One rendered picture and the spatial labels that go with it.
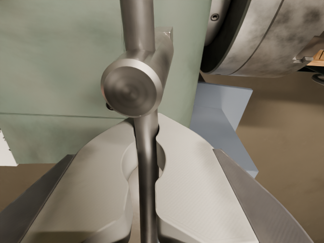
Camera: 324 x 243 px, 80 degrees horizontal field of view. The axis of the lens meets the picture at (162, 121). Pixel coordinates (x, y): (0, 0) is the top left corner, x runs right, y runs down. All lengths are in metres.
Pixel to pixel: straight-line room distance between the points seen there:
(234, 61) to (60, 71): 0.22
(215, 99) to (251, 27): 0.59
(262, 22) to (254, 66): 0.08
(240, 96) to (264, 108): 1.07
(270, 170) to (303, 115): 0.71
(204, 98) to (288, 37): 0.57
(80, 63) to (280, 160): 2.34
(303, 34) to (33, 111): 0.33
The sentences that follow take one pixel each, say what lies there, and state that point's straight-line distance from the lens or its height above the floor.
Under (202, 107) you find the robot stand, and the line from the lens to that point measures 0.83.
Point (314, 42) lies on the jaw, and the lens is 0.33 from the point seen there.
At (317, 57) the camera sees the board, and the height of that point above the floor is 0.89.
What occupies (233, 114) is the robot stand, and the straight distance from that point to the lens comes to 0.90.
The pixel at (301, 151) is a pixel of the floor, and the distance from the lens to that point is 2.48.
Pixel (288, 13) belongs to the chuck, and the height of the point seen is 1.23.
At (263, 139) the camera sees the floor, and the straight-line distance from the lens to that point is 2.14.
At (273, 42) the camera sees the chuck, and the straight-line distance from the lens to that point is 0.29.
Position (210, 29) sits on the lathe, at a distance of 0.32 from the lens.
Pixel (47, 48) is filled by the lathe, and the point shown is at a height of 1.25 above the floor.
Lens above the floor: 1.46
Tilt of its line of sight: 57 degrees down
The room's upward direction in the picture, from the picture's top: 177 degrees clockwise
